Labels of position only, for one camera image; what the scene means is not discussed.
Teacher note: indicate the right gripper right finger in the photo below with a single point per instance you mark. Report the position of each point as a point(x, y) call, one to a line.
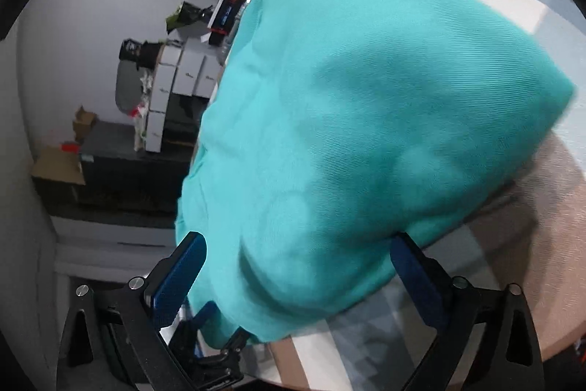
point(508, 356)

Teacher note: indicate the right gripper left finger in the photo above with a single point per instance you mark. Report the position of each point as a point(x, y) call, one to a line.
point(111, 339)

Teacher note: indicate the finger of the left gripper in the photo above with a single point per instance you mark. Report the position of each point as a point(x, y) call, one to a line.
point(203, 315)

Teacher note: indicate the teal jacket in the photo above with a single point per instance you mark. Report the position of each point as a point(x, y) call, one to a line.
point(340, 122)

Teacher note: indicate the black cabinet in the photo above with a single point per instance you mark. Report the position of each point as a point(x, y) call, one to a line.
point(107, 181)

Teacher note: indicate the cardboard box on cabinet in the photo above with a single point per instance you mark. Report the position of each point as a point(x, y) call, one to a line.
point(83, 122)

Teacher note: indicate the white drawer desk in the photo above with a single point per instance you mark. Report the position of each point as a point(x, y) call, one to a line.
point(175, 95)

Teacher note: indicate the black red shoe box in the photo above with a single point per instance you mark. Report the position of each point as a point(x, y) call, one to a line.
point(224, 15)

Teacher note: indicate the silver suitcase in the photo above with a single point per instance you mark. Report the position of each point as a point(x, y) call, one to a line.
point(227, 42)

